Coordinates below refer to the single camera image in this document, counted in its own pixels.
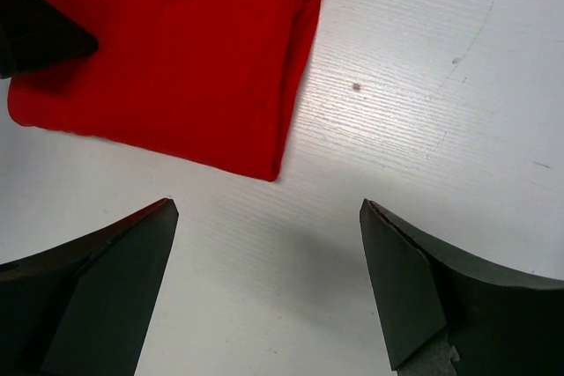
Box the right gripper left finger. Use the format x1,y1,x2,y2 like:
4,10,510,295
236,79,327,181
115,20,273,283
1,198,178,375

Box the red t shirt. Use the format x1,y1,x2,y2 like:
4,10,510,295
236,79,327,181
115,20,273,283
7,0,322,181

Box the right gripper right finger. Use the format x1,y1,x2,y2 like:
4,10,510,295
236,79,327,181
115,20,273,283
360,200,563,375

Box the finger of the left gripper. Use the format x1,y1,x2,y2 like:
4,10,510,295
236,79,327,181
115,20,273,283
1,0,98,79

